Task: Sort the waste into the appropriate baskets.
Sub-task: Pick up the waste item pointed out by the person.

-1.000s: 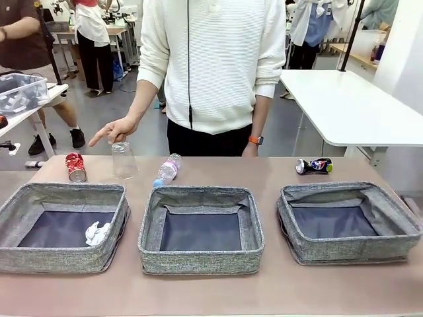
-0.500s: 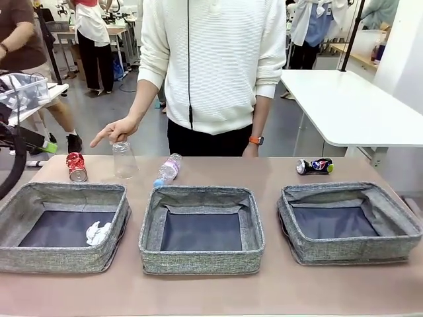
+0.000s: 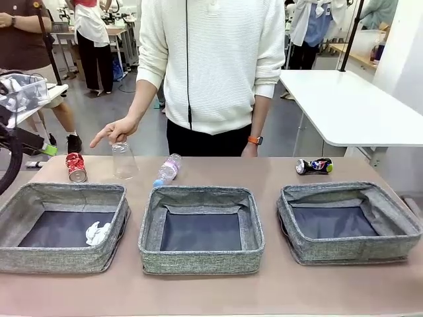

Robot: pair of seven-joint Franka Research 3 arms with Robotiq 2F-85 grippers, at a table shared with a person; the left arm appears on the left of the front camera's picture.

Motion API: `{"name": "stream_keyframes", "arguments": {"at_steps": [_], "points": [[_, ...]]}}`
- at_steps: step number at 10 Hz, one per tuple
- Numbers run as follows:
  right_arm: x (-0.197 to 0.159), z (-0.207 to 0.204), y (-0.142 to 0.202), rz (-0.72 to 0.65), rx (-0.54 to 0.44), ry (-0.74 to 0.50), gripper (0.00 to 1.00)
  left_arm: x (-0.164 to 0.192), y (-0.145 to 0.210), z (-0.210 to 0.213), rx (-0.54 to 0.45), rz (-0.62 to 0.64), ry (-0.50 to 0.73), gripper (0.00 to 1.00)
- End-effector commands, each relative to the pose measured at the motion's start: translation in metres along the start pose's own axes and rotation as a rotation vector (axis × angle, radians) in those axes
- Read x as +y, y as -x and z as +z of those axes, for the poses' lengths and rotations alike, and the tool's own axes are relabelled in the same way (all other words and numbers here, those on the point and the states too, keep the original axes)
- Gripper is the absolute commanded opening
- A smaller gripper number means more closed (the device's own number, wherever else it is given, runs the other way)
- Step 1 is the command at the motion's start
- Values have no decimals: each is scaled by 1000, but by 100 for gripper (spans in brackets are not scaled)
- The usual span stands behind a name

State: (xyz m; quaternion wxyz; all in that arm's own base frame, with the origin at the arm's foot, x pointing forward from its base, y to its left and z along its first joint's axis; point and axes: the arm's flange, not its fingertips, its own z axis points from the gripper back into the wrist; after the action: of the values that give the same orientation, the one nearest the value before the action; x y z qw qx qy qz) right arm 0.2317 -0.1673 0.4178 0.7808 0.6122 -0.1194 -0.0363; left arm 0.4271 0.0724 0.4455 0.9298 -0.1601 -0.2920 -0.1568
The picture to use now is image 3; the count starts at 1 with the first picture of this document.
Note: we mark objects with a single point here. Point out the grey fabric basket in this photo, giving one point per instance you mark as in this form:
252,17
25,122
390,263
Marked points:
347,249
198,261
49,257

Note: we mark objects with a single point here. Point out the clear plastic cup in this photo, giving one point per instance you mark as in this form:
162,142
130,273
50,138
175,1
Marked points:
124,165

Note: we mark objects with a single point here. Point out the crushed dark blue can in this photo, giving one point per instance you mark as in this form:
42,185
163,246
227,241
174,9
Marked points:
317,165

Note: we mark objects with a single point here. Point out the wooden top desk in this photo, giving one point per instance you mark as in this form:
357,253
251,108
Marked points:
340,49

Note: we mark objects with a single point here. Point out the person's right forearm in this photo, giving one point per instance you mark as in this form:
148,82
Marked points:
142,99

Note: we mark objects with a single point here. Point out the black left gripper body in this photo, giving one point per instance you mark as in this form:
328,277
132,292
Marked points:
28,140

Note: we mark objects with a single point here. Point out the white paper ball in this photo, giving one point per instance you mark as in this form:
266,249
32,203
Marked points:
96,236

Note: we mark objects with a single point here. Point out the person's left hand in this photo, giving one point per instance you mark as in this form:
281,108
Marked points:
249,150

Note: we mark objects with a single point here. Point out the clear plastic storage bin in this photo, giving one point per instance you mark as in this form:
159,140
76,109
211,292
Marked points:
33,92

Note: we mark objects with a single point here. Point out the crushed red can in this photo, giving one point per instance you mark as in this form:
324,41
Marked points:
75,163

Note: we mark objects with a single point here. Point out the translucent storage box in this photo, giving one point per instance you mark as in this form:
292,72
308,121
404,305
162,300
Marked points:
363,43

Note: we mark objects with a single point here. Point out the black stand pole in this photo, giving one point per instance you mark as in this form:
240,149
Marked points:
49,49
350,39

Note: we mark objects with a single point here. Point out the person in teal top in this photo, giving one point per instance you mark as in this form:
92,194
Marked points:
380,13

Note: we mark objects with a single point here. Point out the large white table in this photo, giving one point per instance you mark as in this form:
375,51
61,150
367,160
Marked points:
347,105

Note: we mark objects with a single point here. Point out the person's left forearm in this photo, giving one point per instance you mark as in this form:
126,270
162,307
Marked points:
259,115

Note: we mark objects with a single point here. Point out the person in white sweater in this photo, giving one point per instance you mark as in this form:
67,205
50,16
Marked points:
224,66

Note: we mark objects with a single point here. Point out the person white shirt black trousers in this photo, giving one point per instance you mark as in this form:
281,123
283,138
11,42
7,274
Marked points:
96,59

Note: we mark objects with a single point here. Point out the person's right hand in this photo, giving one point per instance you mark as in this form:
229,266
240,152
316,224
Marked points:
122,128

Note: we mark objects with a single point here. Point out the person blue shirt white jacket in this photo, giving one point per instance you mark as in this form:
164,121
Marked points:
317,29

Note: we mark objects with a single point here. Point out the blue bag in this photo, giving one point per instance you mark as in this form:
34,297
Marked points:
117,71

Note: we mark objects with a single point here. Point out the person in brown shirt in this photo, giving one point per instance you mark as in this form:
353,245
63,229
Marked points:
23,39

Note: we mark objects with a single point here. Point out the clear plastic bottle blue cap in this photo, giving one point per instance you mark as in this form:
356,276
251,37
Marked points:
168,170

